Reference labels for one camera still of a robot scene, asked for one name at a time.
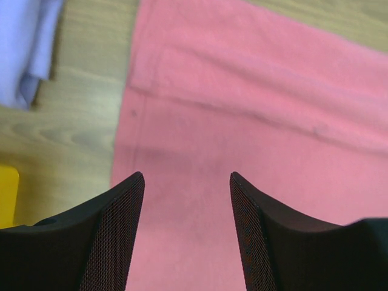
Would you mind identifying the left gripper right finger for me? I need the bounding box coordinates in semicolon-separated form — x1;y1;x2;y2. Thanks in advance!
230;172;387;290

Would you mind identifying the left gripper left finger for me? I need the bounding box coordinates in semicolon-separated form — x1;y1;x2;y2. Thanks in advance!
1;172;145;290

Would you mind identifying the yellow plastic bin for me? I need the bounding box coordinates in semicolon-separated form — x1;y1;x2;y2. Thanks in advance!
0;165;19;229

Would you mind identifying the folded purple t shirt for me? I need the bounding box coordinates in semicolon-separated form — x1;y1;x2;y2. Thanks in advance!
1;0;64;110

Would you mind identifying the red t shirt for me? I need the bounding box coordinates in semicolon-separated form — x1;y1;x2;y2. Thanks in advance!
112;1;387;290

